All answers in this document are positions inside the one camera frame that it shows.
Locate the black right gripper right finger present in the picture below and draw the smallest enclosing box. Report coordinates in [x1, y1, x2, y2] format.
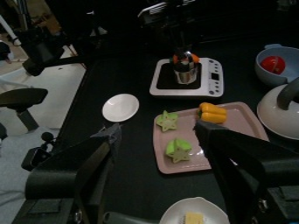
[192, 120, 299, 224]

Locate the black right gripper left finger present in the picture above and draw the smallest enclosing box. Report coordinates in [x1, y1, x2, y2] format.
[35, 122, 123, 224]

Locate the small white round plate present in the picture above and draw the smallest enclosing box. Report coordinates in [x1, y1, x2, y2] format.
[102, 93, 140, 123]

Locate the pink rectangular tray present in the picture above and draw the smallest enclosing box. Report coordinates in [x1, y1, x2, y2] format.
[152, 101, 270, 175]

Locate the green starfruit toy piece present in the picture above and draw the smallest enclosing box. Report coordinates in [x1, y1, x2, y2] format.
[164, 137, 194, 165]

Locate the yellow toy bell pepper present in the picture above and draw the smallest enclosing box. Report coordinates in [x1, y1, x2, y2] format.
[196, 101, 230, 124]

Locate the white toy kettle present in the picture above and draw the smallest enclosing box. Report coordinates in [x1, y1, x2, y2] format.
[256, 76, 299, 141]

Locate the white bowl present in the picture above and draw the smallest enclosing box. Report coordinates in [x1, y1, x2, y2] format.
[158, 196, 231, 224]

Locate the pale green star fruit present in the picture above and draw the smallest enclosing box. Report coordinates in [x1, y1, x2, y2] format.
[155, 109, 180, 133]

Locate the yellow toy butter block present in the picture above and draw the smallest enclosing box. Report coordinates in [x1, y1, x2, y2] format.
[182, 211, 206, 224]

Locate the white toy induction cooker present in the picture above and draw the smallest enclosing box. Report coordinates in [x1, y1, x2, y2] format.
[148, 57, 226, 99]

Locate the light blue bowl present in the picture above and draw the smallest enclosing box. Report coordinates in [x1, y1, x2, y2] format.
[254, 43, 299, 88]

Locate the black office chair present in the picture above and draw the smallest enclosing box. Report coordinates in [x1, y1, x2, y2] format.
[0, 87, 50, 133]

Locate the silver metal toy pot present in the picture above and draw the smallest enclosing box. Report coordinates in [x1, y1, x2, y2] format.
[171, 51, 199, 86]

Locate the red toy tomato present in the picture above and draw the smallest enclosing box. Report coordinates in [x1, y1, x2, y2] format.
[259, 55, 287, 75]

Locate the orange toy carrot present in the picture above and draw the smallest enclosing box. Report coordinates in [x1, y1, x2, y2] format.
[172, 52, 202, 65]

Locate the black camera on mount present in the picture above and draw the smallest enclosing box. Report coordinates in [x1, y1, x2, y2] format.
[20, 131, 56, 172]

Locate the grey utensil handle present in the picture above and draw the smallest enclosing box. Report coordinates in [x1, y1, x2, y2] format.
[102, 211, 162, 224]

